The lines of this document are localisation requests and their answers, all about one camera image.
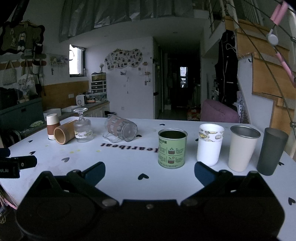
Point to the wooden staircase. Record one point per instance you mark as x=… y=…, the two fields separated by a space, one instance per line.
x=266 y=69

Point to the bamboo cup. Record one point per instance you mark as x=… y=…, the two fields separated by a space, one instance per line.
x=63 y=134

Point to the purple armchair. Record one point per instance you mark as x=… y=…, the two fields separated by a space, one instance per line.
x=218 y=112

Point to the printed tote bag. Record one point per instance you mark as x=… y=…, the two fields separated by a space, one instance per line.
x=27 y=87

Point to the grey plastic cup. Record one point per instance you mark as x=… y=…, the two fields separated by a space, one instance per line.
x=271 y=151

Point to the cloud-shaped photo board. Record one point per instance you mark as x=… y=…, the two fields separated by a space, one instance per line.
x=122 y=59

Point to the cream metal cup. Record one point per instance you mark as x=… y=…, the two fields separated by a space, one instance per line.
x=242 y=148

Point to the brown and white cup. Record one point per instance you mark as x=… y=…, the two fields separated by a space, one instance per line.
x=51 y=127

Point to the green tin can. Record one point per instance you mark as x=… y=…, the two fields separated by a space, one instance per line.
x=172 y=150

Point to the white cup with printed band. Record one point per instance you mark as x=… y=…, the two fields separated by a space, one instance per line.
x=210 y=148

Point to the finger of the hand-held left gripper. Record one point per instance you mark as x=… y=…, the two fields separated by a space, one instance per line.
x=25 y=161
x=4 y=153

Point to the white box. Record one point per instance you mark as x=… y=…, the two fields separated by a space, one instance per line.
x=52 y=112

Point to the clear glass goblet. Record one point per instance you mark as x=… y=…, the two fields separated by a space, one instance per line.
x=83 y=129

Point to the window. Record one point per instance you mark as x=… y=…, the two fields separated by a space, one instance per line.
x=77 y=60

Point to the glass cup with brown sleeve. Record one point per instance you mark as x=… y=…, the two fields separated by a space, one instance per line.
x=121 y=130

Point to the clear drawer organizer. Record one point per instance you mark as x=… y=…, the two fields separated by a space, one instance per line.
x=99 y=87

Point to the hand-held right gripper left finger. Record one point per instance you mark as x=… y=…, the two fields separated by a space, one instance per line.
x=95 y=173

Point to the small fish tank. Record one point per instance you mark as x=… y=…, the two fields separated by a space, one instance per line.
x=98 y=76

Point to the green cabinet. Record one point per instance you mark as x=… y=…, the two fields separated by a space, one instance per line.
x=20 y=112

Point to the kitchen counter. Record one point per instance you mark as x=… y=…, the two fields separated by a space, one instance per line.
x=90 y=109

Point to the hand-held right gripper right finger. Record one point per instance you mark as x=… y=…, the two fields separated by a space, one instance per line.
x=204 y=174

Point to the white round device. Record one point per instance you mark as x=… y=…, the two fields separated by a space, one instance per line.
x=272 y=39

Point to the framed wall poster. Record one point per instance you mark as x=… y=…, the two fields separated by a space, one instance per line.
x=20 y=37

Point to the silver curtain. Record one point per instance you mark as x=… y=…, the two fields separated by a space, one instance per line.
x=124 y=16

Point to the pink padded metal frame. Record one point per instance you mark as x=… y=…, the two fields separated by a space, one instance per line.
x=281 y=34

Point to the white quilted tote bag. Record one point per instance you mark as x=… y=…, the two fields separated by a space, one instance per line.
x=8 y=75

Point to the small white appliance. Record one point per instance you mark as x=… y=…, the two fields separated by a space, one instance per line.
x=80 y=100

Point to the black hanging coat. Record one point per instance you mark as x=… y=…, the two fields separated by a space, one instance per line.
x=227 y=69

